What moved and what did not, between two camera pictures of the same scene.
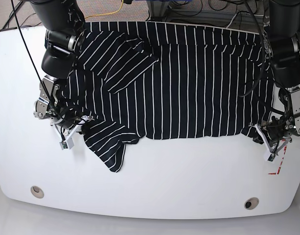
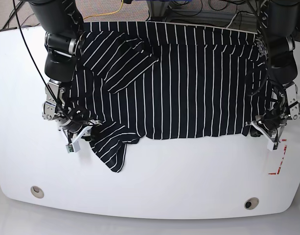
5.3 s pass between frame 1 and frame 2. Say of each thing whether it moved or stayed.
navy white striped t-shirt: stayed
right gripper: moved
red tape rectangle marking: stayed
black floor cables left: stayed
